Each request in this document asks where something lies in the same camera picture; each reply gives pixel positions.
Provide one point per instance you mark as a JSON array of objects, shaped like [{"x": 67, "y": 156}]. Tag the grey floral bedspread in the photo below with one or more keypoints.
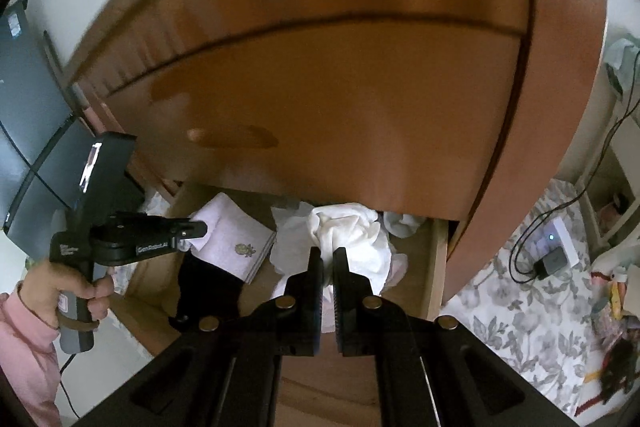
[{"x": 525, "y": 337}]

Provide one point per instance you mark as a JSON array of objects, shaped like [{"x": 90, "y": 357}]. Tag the wooden drawer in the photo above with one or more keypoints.
[{"x": 415, "y": 272}]

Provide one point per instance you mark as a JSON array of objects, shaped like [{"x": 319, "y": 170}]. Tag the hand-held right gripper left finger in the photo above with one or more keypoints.
[{"x": 316, "y": 302}]

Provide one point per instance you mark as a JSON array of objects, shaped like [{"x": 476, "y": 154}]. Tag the white folded embroidered towel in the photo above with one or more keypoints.
[{"x": 235, "y": 237}]

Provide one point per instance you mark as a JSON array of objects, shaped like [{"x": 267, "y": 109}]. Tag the dark grey cabinet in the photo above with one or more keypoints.
[{"x": 35, "y": 107}]

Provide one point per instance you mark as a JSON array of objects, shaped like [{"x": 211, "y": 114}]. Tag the person's left forearm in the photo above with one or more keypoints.
[{"x": 25, "y": 357}]

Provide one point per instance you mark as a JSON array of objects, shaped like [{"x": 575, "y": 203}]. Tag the white cotton underwear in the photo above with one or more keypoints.
[{"x": 345, "y": 227}]

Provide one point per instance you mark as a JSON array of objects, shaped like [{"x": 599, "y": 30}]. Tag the white power strip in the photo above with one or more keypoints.
[{"x": 562, "y": 234}]

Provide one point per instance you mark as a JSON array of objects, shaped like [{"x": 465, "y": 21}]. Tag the person's left hand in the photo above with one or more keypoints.
[{"x": 45, "y": 287}]

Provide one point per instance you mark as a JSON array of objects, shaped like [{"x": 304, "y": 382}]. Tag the black garment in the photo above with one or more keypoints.
[{"x": 210, "y": 287}]

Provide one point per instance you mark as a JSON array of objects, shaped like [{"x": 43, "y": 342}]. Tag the white shelf unit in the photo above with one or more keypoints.
[{"x": 612, "y": 187}]

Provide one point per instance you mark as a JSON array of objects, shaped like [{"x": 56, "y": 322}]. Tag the white and grey sock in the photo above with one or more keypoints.
[{"x": 402, "y": 224}]

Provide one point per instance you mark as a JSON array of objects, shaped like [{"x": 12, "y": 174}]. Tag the black charger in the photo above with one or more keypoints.
[{"x": 550, "y": 264}]

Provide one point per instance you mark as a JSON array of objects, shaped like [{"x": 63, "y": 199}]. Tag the wooden dresser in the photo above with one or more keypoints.
[{"x": 350, "y": 82}]

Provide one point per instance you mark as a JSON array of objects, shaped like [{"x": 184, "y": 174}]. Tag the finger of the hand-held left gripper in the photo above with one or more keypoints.
[{"x": 150, "y": 229}]

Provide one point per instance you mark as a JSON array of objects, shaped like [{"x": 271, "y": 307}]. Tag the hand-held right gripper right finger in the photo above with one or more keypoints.
[{"x": 340, "y": 302}]

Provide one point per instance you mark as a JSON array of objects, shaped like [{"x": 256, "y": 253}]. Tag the pale pink garment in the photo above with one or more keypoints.
[{"x": 372, "y": 267}]

